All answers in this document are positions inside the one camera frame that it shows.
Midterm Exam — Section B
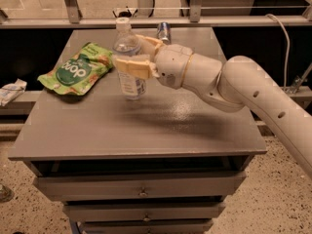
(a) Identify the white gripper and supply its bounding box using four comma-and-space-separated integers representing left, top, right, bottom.
113, 34, 193, 89

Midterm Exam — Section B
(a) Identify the clear plastic bottle blue label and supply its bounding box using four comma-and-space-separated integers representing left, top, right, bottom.
113, 18, 146, 100

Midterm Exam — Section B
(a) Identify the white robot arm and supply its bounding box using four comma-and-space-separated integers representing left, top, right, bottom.
113, 35, 312, 177

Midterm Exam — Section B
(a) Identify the silver blue drink can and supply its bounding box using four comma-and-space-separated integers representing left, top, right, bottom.
157, 21, 172, 44

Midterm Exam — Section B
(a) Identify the green snack pouch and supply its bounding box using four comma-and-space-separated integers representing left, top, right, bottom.
38, 42, 113, 96

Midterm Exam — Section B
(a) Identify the grey drawer cabinet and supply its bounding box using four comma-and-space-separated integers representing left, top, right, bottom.
8, 27, 268, 234

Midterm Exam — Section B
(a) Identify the grey top drawer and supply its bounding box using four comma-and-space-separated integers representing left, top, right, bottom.
33, 172, 246, 202

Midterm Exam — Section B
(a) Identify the grey drawer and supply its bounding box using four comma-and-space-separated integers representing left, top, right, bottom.
33, 172, 246, 202
63, 202, 225, 222
81, 219, 214, 234

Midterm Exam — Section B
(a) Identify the white tissue packet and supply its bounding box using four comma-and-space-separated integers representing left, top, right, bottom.
0, 79, 27, 106

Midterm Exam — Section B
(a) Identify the grey middle drawer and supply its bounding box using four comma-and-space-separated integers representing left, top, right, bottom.
63, 202, 225, 222

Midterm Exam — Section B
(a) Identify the grey bottom drawer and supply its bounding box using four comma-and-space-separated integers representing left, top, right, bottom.
81, 219, 214, 234

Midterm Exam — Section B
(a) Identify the metal guard rail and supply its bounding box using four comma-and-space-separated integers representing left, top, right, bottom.
0, 0, 312, 29

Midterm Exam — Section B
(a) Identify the white cable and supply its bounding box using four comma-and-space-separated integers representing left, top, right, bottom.
265, 13, 291, 90

